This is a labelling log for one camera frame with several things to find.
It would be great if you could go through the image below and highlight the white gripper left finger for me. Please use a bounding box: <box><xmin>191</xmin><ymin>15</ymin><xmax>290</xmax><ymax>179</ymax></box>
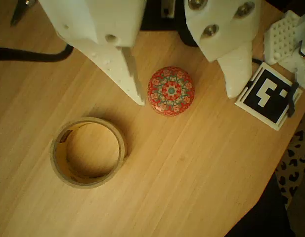
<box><xmin>40</xmin><ymin>0</ymin><xmax>147</xmax><ymax>106</ymax></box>

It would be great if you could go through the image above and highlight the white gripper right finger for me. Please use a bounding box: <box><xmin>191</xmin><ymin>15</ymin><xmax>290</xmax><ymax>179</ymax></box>
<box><xmin>183</xmin><ymin>0</ymin><xmax>263</xmax><ymax>99</ymax></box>

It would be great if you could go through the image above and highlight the beige tape roll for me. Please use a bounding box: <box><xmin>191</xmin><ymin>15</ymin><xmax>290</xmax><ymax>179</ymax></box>
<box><xmin>49</xmin><ymin>117</ymin><xmax>129</xmax><ymax>190</ymax></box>

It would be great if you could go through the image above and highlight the red patterned round tin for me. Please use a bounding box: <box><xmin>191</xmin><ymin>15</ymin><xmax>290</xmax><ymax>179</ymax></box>
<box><xmin>147</xmin><ymin>66</ymin><xmax>195</xmax><ymax>118</ymax></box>

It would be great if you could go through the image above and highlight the white perforated plate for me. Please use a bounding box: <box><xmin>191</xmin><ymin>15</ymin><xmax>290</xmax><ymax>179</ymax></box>
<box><xmin>263</xmin><ymin>9</ymin><xmax>305</xmax><ymax>66</ymax></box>

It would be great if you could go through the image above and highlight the black white marker tile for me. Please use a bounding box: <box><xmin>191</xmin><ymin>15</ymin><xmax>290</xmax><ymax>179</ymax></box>
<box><xmin>234</xmin><ymin>62</ymin><xmax>304</xmax><ymax>131</ymax></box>

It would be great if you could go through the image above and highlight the leopard print rug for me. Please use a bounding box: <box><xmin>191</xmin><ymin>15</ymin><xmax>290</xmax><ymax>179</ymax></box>
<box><xmin>274</xmin><ymin>118</ymin><xmax>305</xmax><ymax>211</ymax></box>

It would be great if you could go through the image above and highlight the black chair seat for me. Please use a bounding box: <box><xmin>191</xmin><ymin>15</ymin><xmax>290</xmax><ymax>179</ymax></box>
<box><xmin>224</xmin><ymin>172</ymin><xmax>296</xmax><ymax>237</ymax></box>

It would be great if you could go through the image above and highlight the thin black cord loop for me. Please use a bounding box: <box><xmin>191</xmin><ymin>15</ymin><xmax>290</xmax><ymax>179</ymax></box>
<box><xmin>246</xmin><ymin>58</ymin><xmax>264</xmax><ymax>91</ymax></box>

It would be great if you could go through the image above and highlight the thick black cable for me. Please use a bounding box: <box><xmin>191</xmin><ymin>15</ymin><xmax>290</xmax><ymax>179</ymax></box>
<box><xmin>0</xmin><ymin>44</ymin><xmax>74</xmax><ymax>63</ymax></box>

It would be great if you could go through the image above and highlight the black cable tie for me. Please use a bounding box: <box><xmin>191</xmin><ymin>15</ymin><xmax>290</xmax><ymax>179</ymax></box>
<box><xmin>286</xmin><ymin>82</ymin><xmax>300</xmax><ymax>118</ymax></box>

